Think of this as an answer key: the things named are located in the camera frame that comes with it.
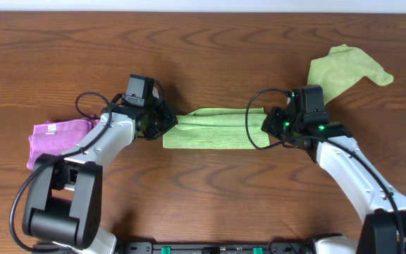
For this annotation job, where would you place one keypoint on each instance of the folded purple cloth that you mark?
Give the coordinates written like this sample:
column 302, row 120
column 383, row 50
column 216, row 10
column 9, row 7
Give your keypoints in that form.
column 55, row 137

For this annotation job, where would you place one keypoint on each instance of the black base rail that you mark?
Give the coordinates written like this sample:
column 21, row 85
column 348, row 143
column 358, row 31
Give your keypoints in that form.
column 280, row 247

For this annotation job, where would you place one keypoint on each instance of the light green cloth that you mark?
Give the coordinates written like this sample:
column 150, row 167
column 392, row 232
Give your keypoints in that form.
column 218, row 129
column 343, row 67

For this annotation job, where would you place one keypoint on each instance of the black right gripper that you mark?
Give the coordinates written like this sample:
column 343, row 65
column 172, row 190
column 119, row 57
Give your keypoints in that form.
column 270, row 125

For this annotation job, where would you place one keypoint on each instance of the crumpled light green cloth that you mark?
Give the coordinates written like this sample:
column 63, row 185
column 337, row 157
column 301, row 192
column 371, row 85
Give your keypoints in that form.
column 343, row 67

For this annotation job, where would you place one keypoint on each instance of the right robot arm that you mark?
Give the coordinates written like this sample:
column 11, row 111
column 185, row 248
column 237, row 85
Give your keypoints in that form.
column 381, row 208

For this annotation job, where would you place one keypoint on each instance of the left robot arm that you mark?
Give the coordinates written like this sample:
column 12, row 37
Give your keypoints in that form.
column 64, row 192

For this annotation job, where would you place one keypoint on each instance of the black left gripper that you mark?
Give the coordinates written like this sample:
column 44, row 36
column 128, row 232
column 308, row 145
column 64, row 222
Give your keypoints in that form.
column 168, row 118

